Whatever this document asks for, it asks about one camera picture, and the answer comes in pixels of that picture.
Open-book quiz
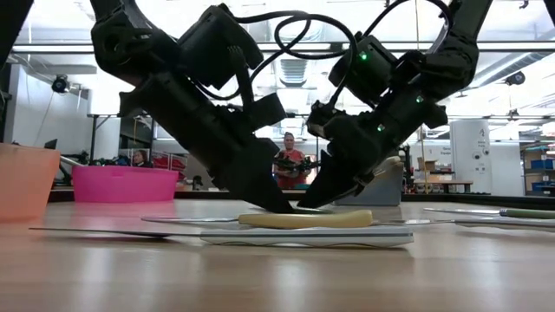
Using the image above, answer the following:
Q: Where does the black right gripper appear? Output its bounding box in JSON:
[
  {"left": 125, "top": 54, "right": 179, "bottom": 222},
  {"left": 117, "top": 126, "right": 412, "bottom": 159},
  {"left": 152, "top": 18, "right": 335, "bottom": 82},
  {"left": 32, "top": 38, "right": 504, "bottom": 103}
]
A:
[{"left": 297, "top": 88, "right": 421, "bottom": 209}]

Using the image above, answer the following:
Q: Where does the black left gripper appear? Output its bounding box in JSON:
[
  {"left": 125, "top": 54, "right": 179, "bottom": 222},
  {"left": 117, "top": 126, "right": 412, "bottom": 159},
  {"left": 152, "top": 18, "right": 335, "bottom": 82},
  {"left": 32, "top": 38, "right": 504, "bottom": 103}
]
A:
[{"left": 177, "top": 92, "right": 295, "bottom": 214}]

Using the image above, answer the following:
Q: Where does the yellow-handled knife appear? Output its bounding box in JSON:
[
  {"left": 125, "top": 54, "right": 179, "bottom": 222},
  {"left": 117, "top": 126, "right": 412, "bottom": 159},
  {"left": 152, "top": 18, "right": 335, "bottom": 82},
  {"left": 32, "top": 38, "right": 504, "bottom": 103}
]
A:
[
  {"left": 381, "top": 155, "right": 403, "bottom": 174},
  {"left": 140, "top": 209, "right": 374, "bottom": 231}
]

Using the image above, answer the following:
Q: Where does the green-handled utensil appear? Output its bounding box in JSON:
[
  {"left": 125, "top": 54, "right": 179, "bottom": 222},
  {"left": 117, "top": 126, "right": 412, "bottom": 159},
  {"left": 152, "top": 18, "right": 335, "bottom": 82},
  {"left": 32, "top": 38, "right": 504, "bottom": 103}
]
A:
[{"left": 58, "top": 154, "right": 84, "bottom": 168}]

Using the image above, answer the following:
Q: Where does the orange translucent plastic bin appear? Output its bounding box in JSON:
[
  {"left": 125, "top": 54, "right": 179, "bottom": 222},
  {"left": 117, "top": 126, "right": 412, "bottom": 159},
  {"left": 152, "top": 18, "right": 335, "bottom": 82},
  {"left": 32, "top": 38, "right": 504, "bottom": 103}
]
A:
[{"left": 0, "top": 143, "right": 62, "bottom": 223}]

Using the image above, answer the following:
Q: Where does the grey translucent plastic bin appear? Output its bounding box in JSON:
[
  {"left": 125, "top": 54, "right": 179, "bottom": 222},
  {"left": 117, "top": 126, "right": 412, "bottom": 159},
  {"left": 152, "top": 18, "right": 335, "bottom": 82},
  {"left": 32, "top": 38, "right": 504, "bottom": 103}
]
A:
[{"left": 336, "top": 162, "right": 407, "bottom": 207}]

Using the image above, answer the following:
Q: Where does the blue-patterned fork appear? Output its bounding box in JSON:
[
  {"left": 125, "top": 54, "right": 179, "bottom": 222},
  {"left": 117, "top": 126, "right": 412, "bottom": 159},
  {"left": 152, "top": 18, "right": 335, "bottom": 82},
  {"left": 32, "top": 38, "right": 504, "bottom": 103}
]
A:
[{"left": 29, "top": 224, "right": 415, "bottom": 250}]

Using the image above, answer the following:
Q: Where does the red storage box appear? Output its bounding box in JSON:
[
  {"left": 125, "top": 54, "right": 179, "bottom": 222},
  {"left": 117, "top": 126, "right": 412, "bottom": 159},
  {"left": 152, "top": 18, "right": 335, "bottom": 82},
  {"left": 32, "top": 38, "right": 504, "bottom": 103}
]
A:
[{"left": 153, "top": 153, "right": 189, "bottom": 173}]

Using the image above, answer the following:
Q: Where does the cardboard box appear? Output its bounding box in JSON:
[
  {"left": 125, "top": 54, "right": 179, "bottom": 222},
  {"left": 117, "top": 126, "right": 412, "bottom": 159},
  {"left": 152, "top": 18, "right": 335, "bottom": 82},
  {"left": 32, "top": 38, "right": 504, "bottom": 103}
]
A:
[{"left": 416, "top": 156, "right": 454, "bottom": 183}]

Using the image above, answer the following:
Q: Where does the wooden background table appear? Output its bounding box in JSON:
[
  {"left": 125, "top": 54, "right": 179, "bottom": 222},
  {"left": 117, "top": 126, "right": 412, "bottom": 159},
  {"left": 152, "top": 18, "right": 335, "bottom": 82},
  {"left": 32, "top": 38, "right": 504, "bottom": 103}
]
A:
[{"left": 413, "top": 179, "right": 474, "bottom": 195}]

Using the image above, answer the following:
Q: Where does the white square pillar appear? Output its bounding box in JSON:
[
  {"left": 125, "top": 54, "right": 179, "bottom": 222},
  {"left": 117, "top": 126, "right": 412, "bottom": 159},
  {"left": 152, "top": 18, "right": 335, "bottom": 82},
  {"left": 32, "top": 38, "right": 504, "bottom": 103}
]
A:
[
  {"left": 449, "top": 119, "right": 492, "bottom": 195},
  {"left": 88, "top": 84, "right": 124, "bottom": 166}
]

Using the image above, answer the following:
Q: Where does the reddish pink plastic bin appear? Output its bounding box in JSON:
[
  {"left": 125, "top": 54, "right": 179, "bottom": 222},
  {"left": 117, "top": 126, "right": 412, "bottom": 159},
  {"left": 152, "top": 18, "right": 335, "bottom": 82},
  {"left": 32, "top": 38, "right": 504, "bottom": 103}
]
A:
[{"left": 72, "top": 165, "right": 180, "bottom": 205}]

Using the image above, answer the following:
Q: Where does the black ceiling spotlight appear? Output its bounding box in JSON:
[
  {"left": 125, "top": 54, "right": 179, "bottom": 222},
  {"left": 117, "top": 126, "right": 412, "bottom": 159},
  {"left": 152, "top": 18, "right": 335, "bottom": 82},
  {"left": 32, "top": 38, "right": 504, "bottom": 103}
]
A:
[
  {"left": 505, "top": 70, "right": 527, "bottom": 87},
  {"left": 51, "top": 74, "right": 70, "bottom": 94}
]

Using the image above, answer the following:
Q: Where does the storage shelf with blue bins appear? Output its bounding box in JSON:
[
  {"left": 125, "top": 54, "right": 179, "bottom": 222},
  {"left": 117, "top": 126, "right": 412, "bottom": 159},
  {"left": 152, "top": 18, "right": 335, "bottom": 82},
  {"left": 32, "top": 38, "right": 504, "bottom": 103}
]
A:
[{"left": 519, "top": 142, "right": 555, "bottom": 197}]

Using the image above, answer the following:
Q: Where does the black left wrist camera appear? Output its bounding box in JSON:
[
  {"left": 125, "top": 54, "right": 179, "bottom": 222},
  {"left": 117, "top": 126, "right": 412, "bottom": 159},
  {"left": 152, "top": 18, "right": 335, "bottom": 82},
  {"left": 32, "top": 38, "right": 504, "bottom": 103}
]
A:
[{"left": 252, "top": 92, "right": 288, "bottom": 131}]

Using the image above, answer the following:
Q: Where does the black left camera cable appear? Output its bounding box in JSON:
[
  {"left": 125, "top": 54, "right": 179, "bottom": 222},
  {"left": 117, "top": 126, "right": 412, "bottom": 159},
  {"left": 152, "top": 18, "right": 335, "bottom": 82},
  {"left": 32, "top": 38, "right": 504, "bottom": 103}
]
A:
[{"left": 194, "top": 10, "right": 359, "bottom": 107}]

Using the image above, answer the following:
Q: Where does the black camera cable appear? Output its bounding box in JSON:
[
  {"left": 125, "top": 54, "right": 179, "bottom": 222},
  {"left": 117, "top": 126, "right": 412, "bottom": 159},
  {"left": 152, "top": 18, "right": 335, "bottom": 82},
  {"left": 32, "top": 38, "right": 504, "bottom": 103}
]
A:
[
  {"left": 194, "top": 10, "right": 359, "bottom": 107},
  {"left": 363, "top": 0, "right": 454, "bottom": 55}
]

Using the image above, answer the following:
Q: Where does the black metal rig frame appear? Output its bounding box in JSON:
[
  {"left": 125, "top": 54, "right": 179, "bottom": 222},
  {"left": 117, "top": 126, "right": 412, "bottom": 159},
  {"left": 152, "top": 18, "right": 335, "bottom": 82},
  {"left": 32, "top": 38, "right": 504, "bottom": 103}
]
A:
[{"left": 88, "top": 111, "right": 155, "bottom": 166}]

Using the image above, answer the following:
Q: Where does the black right camera cable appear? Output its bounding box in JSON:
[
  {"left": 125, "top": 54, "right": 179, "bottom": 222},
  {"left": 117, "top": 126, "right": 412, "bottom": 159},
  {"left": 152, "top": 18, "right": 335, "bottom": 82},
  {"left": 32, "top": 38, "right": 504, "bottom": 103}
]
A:
[{"left": 363, "top": 0, "right": 454, "bottom": 55}]

